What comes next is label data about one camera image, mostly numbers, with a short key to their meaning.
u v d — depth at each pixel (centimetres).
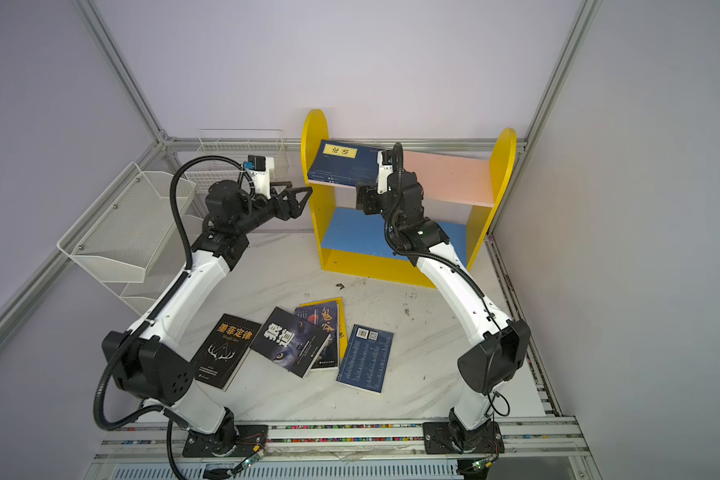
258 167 61
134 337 43
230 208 56
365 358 86
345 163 79
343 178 75
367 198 65
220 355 86
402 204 52
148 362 43
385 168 61
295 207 66
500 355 43
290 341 88
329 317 92
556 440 75
